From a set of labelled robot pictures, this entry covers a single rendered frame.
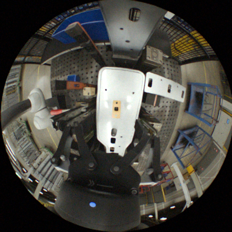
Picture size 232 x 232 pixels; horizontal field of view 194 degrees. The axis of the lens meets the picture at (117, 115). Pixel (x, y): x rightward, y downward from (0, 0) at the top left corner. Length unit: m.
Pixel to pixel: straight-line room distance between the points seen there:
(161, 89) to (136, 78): 0.14
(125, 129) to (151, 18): 0.44
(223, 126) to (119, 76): 7.87
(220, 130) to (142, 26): 7.93
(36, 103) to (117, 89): 0.66
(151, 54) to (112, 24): 0.19
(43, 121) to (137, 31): 0.81
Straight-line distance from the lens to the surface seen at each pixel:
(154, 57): 0.33
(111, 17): 0.21
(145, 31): 0.23
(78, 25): 0.29
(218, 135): 8.05
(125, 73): 0.33
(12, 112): 0.62
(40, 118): 0.75
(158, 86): 0.38
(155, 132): 0.29
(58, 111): 0.31
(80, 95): 0.74
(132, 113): 0.34
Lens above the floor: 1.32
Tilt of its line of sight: 69 degrees down
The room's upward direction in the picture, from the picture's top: 173 degrees counter-clockwise
